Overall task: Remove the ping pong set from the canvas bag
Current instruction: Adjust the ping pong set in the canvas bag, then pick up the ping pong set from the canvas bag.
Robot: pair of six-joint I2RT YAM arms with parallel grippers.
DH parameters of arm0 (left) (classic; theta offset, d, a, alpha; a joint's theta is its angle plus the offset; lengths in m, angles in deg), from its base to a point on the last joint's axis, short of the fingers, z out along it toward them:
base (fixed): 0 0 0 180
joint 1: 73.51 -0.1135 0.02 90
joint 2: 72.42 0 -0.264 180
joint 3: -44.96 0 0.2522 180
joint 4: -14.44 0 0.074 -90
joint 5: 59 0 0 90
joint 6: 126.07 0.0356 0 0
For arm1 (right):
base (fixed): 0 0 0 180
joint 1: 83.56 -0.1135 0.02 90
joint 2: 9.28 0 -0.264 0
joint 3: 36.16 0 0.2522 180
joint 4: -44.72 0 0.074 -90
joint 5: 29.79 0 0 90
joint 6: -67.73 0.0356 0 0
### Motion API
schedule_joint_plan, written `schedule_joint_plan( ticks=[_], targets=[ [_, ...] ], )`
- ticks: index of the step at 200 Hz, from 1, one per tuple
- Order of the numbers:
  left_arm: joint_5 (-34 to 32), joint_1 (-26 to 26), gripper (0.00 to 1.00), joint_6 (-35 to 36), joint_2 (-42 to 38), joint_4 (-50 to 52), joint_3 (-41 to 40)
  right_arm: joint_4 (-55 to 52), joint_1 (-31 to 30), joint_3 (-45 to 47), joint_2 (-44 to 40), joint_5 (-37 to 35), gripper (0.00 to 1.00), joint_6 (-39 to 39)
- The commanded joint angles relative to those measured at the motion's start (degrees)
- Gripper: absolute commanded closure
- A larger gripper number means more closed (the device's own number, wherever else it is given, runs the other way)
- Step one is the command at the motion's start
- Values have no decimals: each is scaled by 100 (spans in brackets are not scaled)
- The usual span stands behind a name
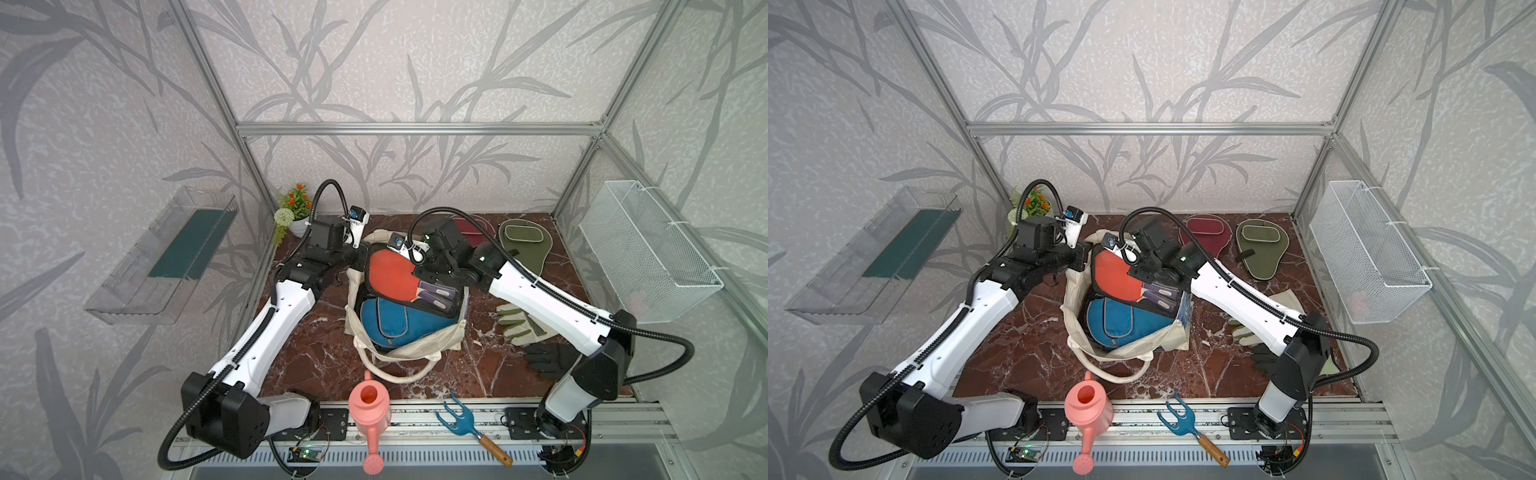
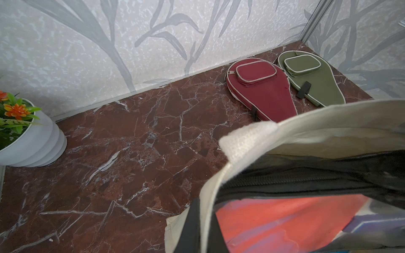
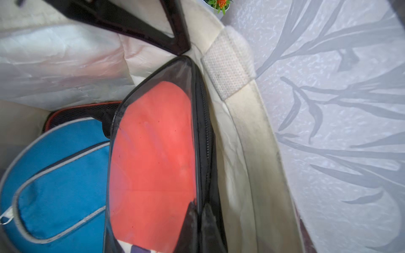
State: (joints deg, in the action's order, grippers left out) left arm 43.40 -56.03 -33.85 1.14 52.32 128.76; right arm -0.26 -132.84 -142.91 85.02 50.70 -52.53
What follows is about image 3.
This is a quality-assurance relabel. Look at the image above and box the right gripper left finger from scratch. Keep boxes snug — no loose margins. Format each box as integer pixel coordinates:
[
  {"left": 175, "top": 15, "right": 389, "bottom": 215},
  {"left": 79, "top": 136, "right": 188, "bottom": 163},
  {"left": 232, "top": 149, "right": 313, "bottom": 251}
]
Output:
[{"left": 174, "top": 202, "right": 199, "bottom": 253}]

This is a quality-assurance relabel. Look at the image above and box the cream canvas tote bag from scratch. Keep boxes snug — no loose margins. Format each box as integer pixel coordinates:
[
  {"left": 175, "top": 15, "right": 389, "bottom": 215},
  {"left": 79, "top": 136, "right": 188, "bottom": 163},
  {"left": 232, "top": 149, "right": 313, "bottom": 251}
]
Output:
[{"left": 1, "top": 1, "right": 304, "bottom": 253}]

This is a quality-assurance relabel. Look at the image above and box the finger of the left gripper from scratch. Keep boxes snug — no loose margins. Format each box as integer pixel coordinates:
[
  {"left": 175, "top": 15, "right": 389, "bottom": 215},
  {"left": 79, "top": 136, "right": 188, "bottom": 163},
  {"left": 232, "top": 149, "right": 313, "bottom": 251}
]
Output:
[{"left": 46, "top": 1, "right": 191, "bottom": 56}]

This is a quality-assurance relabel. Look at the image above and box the clear case red paddle set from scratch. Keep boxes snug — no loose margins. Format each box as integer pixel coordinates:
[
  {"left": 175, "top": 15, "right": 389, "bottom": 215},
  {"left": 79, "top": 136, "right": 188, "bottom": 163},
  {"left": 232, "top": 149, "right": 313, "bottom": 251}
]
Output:
[{"left": 103, "top": 56, "right": 228, "bottom": 253}]

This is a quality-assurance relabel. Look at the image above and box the potted plant white pot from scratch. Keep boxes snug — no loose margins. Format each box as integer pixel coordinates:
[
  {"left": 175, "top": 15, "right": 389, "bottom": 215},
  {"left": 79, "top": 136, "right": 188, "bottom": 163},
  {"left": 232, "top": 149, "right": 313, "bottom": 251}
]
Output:
[{"left": 204, "top": 0, "right": 233, "bottom": 15}]

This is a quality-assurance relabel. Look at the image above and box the blue paddle case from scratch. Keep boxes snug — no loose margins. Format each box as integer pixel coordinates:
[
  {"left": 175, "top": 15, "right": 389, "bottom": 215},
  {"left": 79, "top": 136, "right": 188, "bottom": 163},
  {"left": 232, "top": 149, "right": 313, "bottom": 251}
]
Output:
[{"left": 1, "top": 118, "right": 110, "bottom": 253}]

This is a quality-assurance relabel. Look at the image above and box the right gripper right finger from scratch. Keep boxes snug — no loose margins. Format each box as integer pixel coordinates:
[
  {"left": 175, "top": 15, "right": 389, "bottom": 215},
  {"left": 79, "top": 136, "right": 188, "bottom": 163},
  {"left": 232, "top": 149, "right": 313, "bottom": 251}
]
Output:
[{"left": 200, "top": 203, "right": 227, "bottom": 253}]

